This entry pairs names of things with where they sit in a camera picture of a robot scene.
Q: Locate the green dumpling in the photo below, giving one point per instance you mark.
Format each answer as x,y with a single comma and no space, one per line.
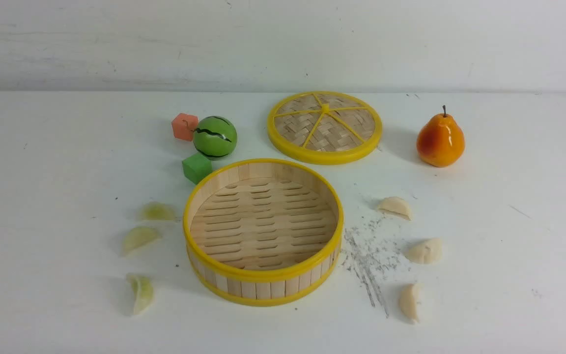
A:
143,292
138,237
157,211

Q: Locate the yellow-rimmed bamboo steamer tray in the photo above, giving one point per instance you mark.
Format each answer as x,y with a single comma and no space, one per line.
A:
263,232

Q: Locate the yellow-rimmed woven steamer lid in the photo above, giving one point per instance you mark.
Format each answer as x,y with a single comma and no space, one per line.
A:
324,127

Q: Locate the green toy watermelon ball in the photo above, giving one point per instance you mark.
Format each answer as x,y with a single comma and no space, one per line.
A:
215,137

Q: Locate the green foam cube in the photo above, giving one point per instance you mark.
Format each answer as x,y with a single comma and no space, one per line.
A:
196,167

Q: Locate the orange foam cube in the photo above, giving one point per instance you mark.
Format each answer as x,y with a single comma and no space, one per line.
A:
183,126

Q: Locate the white dumpling upper right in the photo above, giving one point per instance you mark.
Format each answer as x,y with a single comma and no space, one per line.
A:
396,206

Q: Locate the white dumpling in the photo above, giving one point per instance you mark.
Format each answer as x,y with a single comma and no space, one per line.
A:
396,206
426,252
408,302

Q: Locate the orange toy pear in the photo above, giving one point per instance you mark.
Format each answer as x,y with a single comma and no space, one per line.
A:
441,141

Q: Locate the white dumpling middle right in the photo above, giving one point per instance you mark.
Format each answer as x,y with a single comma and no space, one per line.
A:
426,252

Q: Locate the white dumpling lower right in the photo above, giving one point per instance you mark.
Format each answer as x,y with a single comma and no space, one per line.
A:
408,302

